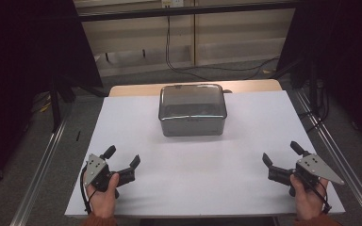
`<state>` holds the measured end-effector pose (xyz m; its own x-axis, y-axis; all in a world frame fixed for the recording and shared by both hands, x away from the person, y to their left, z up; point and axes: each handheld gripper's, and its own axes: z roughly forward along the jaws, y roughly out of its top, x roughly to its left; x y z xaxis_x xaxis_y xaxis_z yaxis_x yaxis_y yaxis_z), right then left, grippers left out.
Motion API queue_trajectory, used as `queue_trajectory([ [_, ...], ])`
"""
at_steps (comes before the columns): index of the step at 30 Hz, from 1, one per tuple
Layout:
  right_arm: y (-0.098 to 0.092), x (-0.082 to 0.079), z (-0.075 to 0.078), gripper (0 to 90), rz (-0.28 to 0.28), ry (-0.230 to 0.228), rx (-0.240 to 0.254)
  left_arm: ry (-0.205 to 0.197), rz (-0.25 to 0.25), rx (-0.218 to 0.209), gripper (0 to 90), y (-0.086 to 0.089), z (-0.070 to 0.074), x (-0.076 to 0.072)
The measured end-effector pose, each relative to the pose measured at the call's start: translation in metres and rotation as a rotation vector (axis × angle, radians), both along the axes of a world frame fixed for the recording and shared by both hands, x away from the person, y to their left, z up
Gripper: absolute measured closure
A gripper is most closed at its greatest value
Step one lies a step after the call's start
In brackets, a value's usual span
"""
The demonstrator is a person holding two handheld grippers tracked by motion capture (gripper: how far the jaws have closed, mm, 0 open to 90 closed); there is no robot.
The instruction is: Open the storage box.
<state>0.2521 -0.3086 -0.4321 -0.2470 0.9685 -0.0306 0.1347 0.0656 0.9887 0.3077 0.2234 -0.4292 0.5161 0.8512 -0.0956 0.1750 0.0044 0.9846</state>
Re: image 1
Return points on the black curtain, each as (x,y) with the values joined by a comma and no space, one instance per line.
(22,62)
(345,62)

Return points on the white power strip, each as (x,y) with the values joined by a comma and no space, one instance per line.
(172,3)

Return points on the silver metal floor rail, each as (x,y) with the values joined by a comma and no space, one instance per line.
(41,175)
(342,163)

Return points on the black horizontal frame bar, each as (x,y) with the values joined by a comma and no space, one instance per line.
(185,11)

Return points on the person's left hand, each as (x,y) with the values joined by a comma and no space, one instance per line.
(103,202)

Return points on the gray box with clear lid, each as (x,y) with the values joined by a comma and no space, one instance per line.
(191,103)

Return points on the light wooden office desk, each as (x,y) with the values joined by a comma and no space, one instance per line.
(232,34)

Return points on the white table mat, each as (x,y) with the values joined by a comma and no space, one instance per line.
(194,175)

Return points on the person's right hand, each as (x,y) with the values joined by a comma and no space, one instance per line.
(308,202)

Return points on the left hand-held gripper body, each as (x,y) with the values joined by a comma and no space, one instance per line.
(95,168)

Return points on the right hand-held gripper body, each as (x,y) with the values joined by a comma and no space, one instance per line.
(314,166)

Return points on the black metal stand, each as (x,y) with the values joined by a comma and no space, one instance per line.
(55,106)

